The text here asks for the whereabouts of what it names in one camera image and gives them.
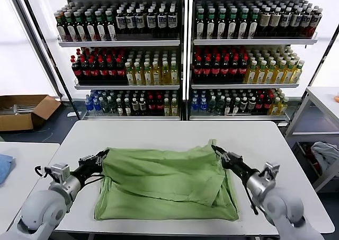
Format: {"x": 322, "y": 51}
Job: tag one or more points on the yellow drink bottle green label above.
{"x": 174, "y": 77}
{"x": 279, "y": 74}
{"x": 288, "y": 74}
{"x": 270, "y": 74}
{"x": 298, "y": 73}
{"x": 129, "y": 77}
{"x": 260, "y": 74}
{"x": 156, "y": 77}
{"x": 251, "y": 74}
{"x": 165, "y": 77}
{"x": 147, "y": 77}
{"x": 138, "y": 77}

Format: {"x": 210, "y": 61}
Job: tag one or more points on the blue drink bottle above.
{"x": 203, "y": 105}
{"x": 97, "y": 105}
{"x": 195, "y": 105}
{"x": 89, "y": 105}

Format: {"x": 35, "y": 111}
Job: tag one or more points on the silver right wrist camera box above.
{"x": 270, "y": 171}

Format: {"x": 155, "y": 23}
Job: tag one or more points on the white side table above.
{"x": 31, "y": 155}

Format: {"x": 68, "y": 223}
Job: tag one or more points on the small dark bottle white cap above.
{"x": 128, "y": 108}
{"x": 120, "y": 108}

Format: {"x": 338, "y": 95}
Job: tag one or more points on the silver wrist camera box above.
{"x": 270, "y": 171}
{"x": 59, "y": 171}

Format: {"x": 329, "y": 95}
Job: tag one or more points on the white metal frame table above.
{"x": 321, "y": 97}

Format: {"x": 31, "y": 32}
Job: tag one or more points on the dark bottle green cap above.
{"x": 253, "y": 25}
{"x": 100, "y": 30}
{"x": 111, "y": 30}
{"x": 242, "y": 25}
{"x": 62, "y": 30}
{"x": 231, "y": 25}
{"x": 221, "y": 25}
{"x": 80, "y": 30}
{"x": 90, "y": 30}
{"x": 210, "y": 25}
{"x": 71, "y": 30}
{"x": 200, "y": 25}

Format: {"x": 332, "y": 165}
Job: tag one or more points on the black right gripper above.
{"x": 239, "y": 168}

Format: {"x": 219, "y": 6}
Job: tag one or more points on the small orange object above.
{"x": 337, "y": 98}

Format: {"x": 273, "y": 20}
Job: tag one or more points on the green t-shirt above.
{"x": 164, "y": 187}

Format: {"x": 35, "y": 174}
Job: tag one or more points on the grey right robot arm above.
{"x": 280, "y": 205}

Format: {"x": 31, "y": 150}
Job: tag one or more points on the dark green water bottle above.
{"x": 106, "y": 107}
{"x": 112, "y": 108}
{"x": 212, "y": 106}
{"x": 219, "y": 106}

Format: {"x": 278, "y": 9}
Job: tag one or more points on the grey white clothes pile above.
{"x": 324, "y": 152}

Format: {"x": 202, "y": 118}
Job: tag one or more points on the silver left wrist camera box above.
{"x": 59, "y": 171}

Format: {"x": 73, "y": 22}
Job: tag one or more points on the small dark bottle beige label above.
{"x": 135, "y": 106}
{"x": 142, "y": 106}

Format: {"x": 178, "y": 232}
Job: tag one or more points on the small yellow drink bottle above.
{"x": 284, "y": 107}
{"x": 174, "y": 108}
{"x": 167, "y": 108}
{"x": 276, "y": 107}

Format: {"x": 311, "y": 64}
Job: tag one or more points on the grey metal shelf unit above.
{"x": 119, "y": 43}
{"x": 251, "y": 42}

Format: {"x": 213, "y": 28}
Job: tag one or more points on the small dark bottle white label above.
{"x": 244, "y": 105}
{"x": 251, "y": 105}
{"x": 227, "y": 108}
{"x": 235, "y": 107}

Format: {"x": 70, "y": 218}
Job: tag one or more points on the silver metal parts bundle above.
{"x": 22, "y": 109}

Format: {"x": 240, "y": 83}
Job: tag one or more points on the red cloth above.
{"x": 307, "y": 152}

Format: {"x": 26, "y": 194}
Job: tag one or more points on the brown cardboard box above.
{"x": 16, "y": 123}

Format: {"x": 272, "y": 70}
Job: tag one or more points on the dark bottle blue white label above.
{"x": 151, "y": 21}
{"x": 295, "y": 20}
{"x": 285, "y": 20}
{"x": 316, "y": 21}
{"x": 120, "y": 21}
{"x": 171, "y": 20}
{"x": 306, "y": 21}
{"x": 139, "y": 21}
{"x": 130, "y": 21}
{"x": 161, "y": 20}

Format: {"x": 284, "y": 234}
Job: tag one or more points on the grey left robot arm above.
{"x": 45, "y": 211}

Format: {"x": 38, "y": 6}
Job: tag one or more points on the blue folded cloth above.
{"x": 5, "y": 168}

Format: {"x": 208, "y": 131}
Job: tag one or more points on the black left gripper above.
{"x": 86, "y": 169}

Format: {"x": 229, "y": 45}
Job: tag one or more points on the small cola bottle red cap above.
{"x": 151, "y": 105}
{"x": 267, "y": 103}
{"x": 260, "y": 103}
{"x": 159, "y": 105}

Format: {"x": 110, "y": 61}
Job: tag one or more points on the white paper scrap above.
{"x": 71, "y": 114}

